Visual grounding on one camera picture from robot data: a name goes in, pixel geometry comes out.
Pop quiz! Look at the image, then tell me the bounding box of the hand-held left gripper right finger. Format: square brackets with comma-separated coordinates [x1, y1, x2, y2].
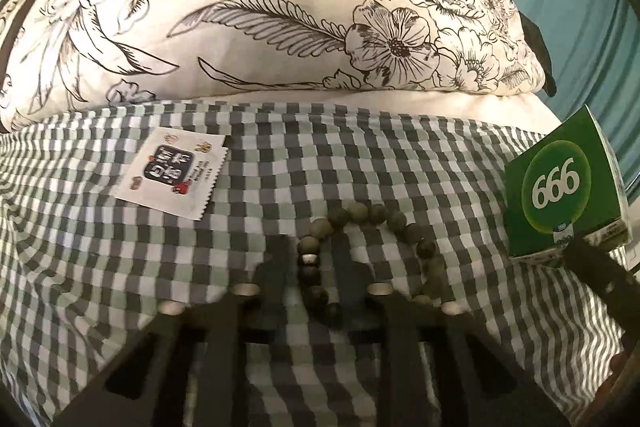
[331, 234, 572, 427]

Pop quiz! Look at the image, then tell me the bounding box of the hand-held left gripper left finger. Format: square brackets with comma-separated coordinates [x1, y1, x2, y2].
[50, 234, 298, 427]

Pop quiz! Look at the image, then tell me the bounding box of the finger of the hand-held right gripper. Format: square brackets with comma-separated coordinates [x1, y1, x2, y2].
[561, 237, 640, 315]

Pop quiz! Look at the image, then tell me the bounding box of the dark bead bracelet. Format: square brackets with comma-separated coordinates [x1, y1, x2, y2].
[296, 201, 451, 325]

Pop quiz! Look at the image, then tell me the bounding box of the green medicine box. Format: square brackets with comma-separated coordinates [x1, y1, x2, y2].
[502, 104, 632, 269]

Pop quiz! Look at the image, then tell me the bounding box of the white printed sachet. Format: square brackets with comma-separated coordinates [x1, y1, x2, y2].
[116, 126, 230, 222]

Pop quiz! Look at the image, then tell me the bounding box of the green checkered bed sheet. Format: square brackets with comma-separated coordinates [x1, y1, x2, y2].
[0, 99, 640, 427]

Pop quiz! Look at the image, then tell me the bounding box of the white bed sheet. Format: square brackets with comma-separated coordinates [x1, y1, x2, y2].
[232, 86, 562, 138]

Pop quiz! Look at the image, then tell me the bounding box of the teal curtain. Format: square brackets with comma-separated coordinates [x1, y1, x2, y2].
[442, 0, 640, 200]

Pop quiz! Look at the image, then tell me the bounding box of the floral white pillow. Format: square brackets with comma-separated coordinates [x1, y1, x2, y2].
[0, 0, 548, 134]

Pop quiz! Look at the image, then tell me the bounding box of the black strap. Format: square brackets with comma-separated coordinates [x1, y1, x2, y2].
[520, 14, 558, 98]

